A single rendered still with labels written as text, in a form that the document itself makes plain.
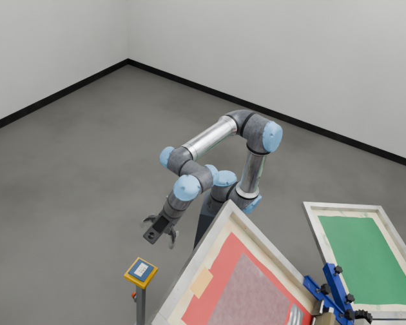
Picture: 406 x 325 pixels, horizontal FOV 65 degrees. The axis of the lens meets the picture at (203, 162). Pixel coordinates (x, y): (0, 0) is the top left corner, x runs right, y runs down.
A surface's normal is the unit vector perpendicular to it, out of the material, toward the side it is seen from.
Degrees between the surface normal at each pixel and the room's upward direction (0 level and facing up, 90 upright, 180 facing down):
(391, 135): 90
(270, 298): 32
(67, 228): 0
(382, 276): 0
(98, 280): 0
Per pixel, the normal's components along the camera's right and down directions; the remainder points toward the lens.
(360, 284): 0.13, -0.76
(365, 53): -0.45, 0.53
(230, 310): 0.58, -0.44
